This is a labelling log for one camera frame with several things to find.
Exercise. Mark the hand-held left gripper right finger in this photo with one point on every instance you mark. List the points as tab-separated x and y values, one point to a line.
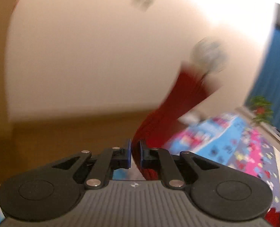
141	153

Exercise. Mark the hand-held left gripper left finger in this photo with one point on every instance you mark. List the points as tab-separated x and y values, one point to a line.
128	153

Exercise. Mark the red knit sweater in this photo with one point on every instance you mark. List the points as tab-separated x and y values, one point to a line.
168	123

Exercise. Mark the floral striped blanket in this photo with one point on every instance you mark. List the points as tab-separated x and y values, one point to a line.
248	151

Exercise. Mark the white standing fan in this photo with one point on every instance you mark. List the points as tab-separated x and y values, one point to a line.
208	54

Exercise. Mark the green potted plant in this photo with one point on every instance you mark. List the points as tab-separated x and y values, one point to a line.
261	108

